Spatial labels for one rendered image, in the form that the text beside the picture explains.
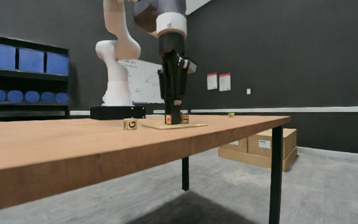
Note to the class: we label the beige flat mat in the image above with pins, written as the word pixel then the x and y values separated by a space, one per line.
pixel 163 126

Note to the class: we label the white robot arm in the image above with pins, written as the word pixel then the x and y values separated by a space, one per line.
pixel 170 16

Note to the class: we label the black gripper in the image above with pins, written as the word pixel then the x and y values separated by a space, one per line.
pixel 171 47

